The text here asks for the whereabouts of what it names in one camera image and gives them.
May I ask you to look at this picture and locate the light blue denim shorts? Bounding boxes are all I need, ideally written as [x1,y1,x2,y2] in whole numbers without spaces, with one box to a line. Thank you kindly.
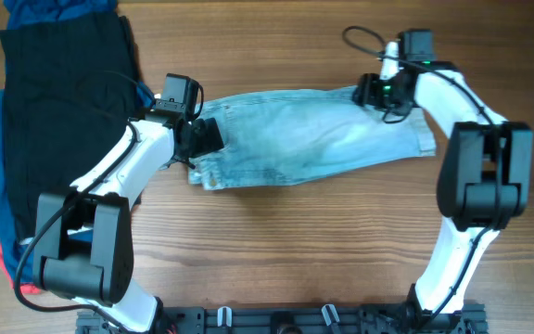
[188,86,436,190]

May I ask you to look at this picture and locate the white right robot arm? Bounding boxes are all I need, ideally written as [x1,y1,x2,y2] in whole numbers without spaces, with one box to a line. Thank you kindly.
[352,29,533,330]

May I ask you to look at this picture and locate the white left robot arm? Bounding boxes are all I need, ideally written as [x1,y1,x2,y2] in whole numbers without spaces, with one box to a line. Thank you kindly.
[27,73,223,333]

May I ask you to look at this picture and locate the black garment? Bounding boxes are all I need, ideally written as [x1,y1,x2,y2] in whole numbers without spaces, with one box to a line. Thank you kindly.
[0,12,139,241]

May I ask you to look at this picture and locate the dark blue garment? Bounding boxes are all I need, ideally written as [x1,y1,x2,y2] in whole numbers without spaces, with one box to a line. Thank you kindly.
[0,1,150,283]

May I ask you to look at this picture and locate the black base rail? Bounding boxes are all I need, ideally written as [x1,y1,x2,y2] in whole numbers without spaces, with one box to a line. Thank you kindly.
[75,303,490,334]

